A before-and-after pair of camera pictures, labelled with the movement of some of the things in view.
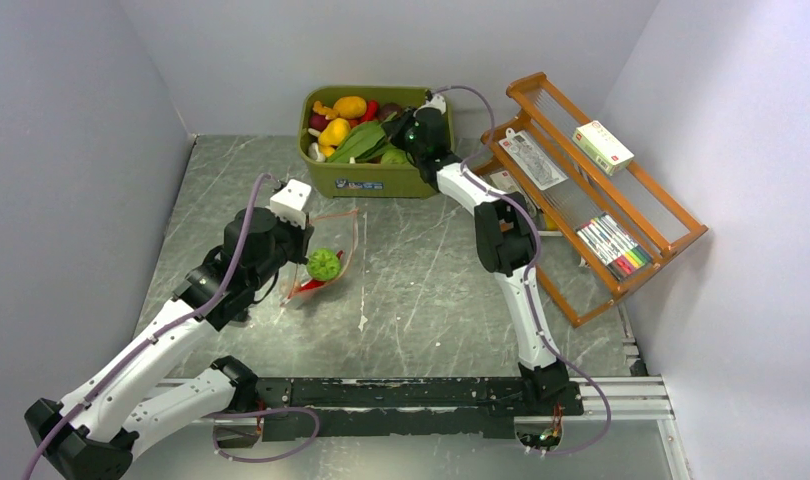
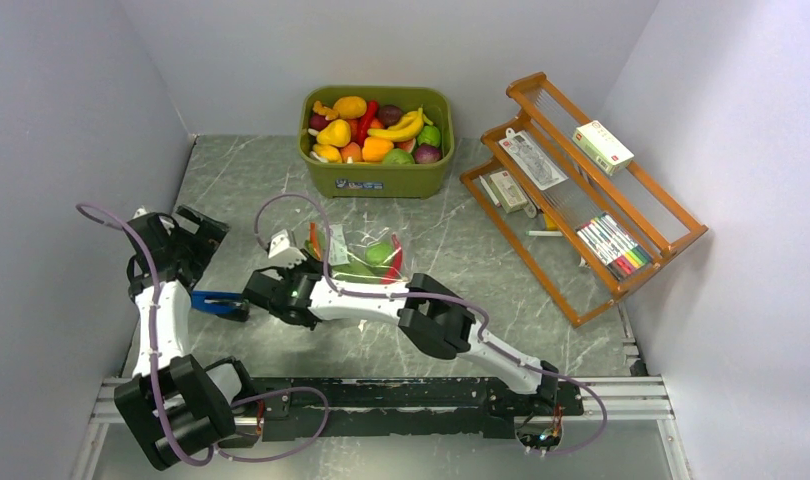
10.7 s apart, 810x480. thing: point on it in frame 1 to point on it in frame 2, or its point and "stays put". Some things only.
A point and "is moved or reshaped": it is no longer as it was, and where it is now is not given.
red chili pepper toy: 315,283 is moved or reshaped
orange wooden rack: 601,215 stays put
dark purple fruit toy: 387,109 stays put
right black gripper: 395,128 to 311,264
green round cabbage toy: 394,156 stays put
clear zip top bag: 336,231 is moved or reshaped
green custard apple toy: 323,264 is moved or reshaped
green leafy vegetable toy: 365,143 to 360,273
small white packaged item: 504,182 stays put
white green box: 603,146 stays put
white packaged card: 523,150 stays put
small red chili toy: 371,111 stays put
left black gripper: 301,238 to 209,234
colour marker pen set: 614,247 stays put
